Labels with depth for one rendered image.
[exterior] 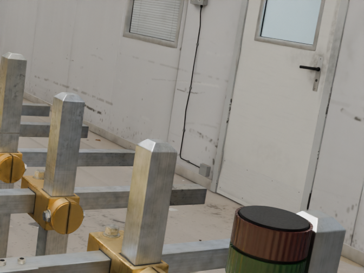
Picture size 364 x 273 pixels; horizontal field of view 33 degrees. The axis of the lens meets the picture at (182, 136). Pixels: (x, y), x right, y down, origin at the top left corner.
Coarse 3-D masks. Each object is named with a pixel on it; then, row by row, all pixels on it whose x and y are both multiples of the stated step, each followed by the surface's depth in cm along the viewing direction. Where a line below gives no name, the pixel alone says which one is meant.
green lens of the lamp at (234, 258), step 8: (232, 248) 47; (232, 256) 47; (240, 256) 46; (232, 264) 47; (240, 264) 46; (248, 264) 46; (256, 264) 46; (264, 264) 45; (272, 264) 45; (280, 264) 45; (288, 264) 46; (296, 264) 46; (304, 264) 47; (232, 272) 47; (240, 272) 46; (248, 272) 46; (256, 272) 46; (264, 272) 45; (272, 272) 45; (280, 272) 45; (288, 272) 46; (296, 272) 46
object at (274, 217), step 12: (240, 216) 47; (252, 216) 47; (264, 216) 47; (276, 216) 48; (288, 216) 48; (300, 216) 49; (276, 228) 45; (288, 228) 45; (300, 228) 46; (240, 252) 47
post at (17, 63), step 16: (16, 64) 109; (0, 80) 111; (16, 80) 110; (0, 96) 111; (16, 96) 110; (0, 112) 110; (16, 112) 111; (0, 128) 110; (16, 128) 112; (0, 144) 111; (16, 144) 112; (0, 224) 114; (0, 240) 115; (0, 256) 116
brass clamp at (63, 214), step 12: (24, 180) 98; (36, 180) 97; (36, 192) 94; (36, 204) 94; (48, 204) 90; (60, 204) 89; (72, 204) 90; (36, 216) 93; (48, 216) 89; (60, 216) 89; (72, 216) 90; (84, 216) 93; (48, 228) 91; (60, 228) 90; (72, 228) 91
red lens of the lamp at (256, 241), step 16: (240, 208) 49; (240, 224) 46; (240, 240) 46; (256, 240) 45; (272, 240) 45; (288, 240) 45; (304, 240) 46; (272, 256) 45; (288, 256) 45; (304, 256) 46
